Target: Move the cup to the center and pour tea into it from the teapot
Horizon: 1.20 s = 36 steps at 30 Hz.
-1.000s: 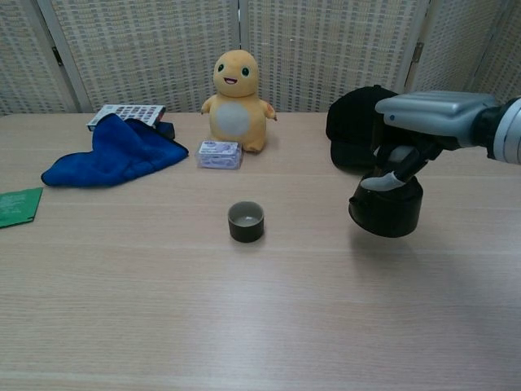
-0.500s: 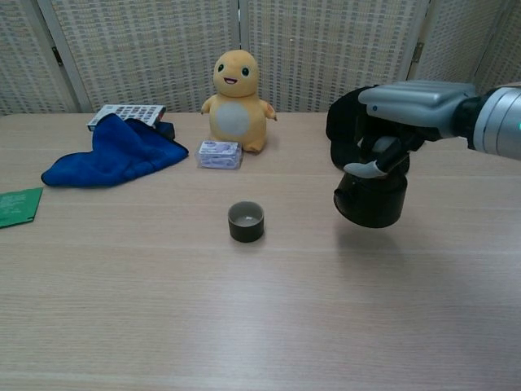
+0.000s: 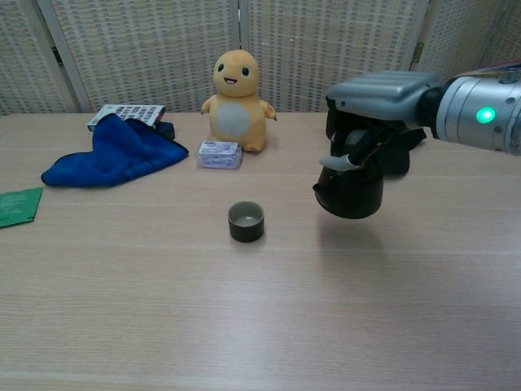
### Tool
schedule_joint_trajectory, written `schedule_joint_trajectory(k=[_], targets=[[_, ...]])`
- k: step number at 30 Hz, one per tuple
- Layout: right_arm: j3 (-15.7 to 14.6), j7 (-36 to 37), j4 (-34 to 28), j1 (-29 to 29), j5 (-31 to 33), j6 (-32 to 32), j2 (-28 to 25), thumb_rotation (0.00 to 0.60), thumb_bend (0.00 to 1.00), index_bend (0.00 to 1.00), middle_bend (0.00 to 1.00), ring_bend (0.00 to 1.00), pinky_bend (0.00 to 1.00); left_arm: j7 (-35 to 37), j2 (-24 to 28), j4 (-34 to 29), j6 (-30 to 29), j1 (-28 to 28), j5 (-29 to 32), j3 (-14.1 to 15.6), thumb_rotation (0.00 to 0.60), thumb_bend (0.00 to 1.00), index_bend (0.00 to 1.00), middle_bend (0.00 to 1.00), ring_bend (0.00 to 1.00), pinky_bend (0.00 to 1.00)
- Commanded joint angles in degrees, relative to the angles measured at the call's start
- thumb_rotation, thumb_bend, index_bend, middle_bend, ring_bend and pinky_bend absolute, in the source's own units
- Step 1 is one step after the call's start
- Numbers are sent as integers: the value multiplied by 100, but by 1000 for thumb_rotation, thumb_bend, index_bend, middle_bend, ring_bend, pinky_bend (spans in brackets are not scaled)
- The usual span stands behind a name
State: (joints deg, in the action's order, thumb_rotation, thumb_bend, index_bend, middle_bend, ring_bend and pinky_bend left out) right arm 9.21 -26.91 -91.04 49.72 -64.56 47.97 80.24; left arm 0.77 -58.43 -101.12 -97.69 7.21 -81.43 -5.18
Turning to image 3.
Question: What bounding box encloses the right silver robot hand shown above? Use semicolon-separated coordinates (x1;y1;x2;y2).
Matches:
319;71;443;172

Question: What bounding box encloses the colour swatch card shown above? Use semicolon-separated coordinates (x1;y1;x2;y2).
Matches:
85;103;167;132

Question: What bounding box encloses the woven folding screen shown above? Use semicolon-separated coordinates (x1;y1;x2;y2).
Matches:
0;0;521;116

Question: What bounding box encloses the black baseball cap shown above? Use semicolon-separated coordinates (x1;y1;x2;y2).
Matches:
325;103;427;176

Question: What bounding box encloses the black teapot with lid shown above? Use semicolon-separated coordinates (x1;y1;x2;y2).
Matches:
312;156;385;220

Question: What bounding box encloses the blue microfibre cloth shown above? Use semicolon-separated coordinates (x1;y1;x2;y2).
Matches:
41;114;190;188

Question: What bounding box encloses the small dark ceramic cup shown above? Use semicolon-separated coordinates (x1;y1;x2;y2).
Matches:
227;200;265;243

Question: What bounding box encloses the yellow plush dinosaur toy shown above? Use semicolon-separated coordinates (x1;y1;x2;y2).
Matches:
200;49;279;154

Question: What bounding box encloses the small clear plastic box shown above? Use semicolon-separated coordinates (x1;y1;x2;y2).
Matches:
195;140;244;170

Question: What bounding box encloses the green foil packet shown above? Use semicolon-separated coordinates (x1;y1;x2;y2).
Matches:
0;187;44;230

